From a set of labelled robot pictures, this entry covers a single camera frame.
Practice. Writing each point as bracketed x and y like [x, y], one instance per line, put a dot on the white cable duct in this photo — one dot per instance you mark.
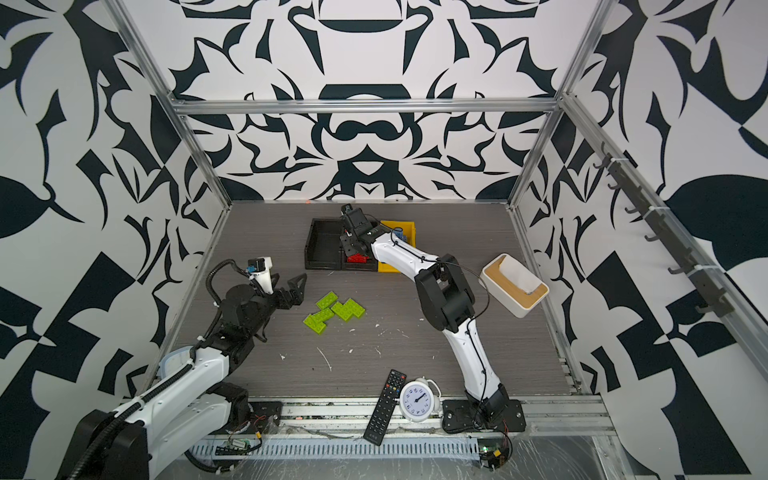
[340, 449]

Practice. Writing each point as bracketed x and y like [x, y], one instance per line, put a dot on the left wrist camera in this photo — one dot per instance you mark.
[259, 273]

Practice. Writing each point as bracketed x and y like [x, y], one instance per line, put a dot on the blue square clock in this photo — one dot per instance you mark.
[176, 364]

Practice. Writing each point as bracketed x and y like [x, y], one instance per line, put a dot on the white tissue box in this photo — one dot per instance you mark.
[513, 285]

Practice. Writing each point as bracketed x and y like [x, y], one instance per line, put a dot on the yellow storage bin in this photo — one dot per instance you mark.
[408, 227]

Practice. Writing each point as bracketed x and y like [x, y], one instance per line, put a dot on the green small lego brick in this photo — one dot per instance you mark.
[327, 301]

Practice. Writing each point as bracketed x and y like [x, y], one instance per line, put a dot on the black storage bin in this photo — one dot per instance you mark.
[360, 264]
[323, 250]

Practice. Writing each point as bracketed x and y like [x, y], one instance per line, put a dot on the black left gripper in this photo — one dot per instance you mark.
[293, 295]

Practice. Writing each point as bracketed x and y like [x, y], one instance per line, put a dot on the black remote control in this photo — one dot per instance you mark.
[380, 418]

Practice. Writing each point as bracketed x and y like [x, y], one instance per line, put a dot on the wall hook rack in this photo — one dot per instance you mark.
[690, 260]

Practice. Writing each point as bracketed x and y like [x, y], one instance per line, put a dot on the red arch lego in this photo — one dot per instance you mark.
[357, 259]

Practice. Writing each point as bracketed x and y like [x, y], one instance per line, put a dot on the black left storage bin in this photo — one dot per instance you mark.
[323, 250]

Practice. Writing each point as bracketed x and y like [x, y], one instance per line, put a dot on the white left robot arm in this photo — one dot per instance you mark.
[193, 398]

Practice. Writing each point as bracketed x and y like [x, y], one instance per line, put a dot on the green L-shaped lego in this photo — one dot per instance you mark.
[317, 322]

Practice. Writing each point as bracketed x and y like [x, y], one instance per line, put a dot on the black middle storage bin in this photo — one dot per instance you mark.
[360, 264]

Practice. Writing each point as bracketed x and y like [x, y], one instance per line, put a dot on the green square lego plate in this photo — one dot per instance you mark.
[348, 310]

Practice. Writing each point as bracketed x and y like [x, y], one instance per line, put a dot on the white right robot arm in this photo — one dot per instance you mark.
[447, 303]

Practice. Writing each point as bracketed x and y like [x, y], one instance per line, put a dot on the white alarm clock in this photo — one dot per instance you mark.
[420, 399]

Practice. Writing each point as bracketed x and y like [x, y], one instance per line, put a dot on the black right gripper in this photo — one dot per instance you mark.
[348, 249]

